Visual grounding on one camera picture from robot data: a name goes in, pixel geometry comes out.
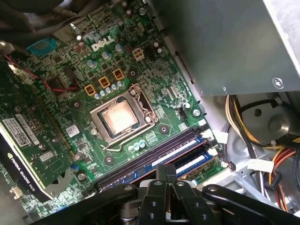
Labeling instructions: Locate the black RAM slot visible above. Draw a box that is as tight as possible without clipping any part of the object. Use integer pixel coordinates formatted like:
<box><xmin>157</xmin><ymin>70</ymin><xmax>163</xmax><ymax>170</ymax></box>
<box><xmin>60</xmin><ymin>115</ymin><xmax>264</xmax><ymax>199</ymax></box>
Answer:
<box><xmin>93</xmin><ymin>127</ymin><xmax>200</xmax><ymax>188</ymax></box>
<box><xmin>97</xmin><ymin>131</ymin><xmax>204</xmax><ymax>192</ymax></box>

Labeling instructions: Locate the black PC case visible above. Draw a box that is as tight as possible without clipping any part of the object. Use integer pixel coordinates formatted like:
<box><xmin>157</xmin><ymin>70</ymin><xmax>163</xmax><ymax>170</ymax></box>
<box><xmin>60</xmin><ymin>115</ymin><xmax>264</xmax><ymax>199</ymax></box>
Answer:
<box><xmin>0</xmin><ymin>0</ymin><xmax>300</xmax><ymax>225</ymax></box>

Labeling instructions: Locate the wire socket locking lever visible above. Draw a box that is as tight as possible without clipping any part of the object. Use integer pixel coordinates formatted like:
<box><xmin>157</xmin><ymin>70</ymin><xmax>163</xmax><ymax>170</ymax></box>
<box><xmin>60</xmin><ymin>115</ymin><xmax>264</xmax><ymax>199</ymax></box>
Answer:
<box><xmin>100</xmin><ymin>121</ymin><xmax>158</xmax><ymax>150</ymax></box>

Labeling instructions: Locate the white four-pin power socket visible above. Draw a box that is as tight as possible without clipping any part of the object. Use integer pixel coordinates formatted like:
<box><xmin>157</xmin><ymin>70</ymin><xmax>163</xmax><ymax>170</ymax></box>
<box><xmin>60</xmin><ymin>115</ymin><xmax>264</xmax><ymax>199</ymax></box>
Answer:
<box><xmin>132</xmin><ymin>48</ymin><xmax>144</xmax><ymax>62</ymax></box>

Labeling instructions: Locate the grey power supply unit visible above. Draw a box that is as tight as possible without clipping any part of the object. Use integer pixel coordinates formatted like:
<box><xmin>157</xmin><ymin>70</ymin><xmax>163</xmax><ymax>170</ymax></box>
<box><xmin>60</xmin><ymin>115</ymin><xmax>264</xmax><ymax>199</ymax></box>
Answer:
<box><xmin>150</xmin><ymin>0</ymin><xmax>300</xmax><ymax>97</ymax></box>

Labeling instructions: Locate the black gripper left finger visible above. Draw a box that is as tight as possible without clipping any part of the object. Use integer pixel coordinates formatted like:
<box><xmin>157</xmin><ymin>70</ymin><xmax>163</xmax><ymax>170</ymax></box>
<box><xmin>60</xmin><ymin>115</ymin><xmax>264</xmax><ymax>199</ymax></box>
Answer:
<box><xmin>30</xmin><ymin>165</ymin><xmax>167</xmax><ymax>225</ymax></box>

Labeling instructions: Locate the NVIDIA Quadro graphics card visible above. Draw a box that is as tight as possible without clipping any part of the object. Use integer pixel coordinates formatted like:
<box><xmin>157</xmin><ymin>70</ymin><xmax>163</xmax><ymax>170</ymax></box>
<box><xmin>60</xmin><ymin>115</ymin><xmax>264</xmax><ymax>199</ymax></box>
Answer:
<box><xmin>0</xmin><ymin>62</ymin><xmax>79</xmax><ymax>203</ymax></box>

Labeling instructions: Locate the yellow black PSU wire bundle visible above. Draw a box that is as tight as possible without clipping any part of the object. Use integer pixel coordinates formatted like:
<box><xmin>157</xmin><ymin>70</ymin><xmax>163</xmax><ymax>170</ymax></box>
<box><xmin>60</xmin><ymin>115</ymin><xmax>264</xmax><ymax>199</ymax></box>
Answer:
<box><xmin>224</xmin><ymin>95</ymin><xmax>300</xmax><ymax>213</ymax></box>

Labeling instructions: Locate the RAM stick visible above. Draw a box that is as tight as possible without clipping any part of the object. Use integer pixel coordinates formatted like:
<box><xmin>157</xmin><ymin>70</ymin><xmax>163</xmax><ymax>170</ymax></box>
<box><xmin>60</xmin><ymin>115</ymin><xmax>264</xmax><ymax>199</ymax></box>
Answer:
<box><xmin>131</xmin><ymin>137</ymin><xmax>209</xmax><ymax>183</ymax></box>
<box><xmin>174</xmin><ymin>150</ymin><xmax>215</xmax><ymax>182</ymax></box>

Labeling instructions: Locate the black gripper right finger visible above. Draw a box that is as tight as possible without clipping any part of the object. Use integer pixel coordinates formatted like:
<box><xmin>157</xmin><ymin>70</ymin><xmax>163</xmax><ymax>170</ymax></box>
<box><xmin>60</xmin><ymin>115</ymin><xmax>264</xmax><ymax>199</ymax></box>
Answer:
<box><xmin>166</xmin><ymin>165</ymin><xmax>300</xmax><ymax>225</ymax></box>

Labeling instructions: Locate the silver CPU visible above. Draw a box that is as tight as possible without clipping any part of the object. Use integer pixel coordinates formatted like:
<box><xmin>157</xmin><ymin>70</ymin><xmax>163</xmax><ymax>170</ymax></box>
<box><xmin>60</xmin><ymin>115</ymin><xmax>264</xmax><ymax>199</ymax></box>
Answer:
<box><xmin>100</xmin><ymin>103</ymin><xmax>139</xmax><ymax>136</ymax></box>

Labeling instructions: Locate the green Dell motherboard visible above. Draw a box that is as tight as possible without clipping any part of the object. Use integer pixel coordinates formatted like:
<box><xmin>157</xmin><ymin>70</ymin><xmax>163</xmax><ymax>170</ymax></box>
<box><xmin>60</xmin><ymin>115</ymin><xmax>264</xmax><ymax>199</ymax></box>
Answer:
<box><xmin>0</xmin><ymin>0</ymin><xmax>234</xmax><ymax>211</ymax></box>

